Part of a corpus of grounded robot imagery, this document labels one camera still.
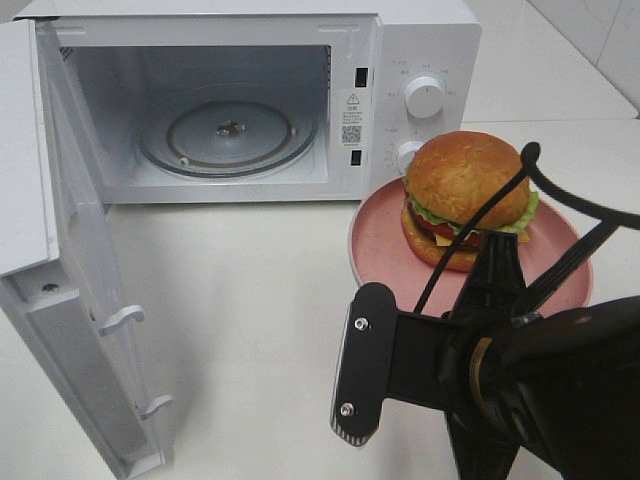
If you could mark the white microwave door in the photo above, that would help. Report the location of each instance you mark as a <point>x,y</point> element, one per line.
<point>60,283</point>

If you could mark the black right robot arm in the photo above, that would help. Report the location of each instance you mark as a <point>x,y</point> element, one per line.
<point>564,387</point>

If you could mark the upper white round knob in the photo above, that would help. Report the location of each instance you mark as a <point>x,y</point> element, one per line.
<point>424,95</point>

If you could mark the white microwave oven body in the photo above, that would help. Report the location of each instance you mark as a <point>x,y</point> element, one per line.
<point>129,53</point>

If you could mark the lower white round knob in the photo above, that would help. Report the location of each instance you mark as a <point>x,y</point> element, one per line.
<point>405,154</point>

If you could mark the pink round plate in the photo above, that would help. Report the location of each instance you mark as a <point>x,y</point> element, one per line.
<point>379,252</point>

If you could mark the burger with lettuce and cheese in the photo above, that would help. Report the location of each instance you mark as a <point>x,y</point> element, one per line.
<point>449,179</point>

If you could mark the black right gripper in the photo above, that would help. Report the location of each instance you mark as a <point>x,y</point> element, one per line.
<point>487,418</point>

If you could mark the white warning label sticker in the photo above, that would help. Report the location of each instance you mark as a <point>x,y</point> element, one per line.
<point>351,118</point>

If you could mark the white round knob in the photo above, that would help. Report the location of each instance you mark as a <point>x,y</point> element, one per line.
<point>424,95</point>
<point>405,154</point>

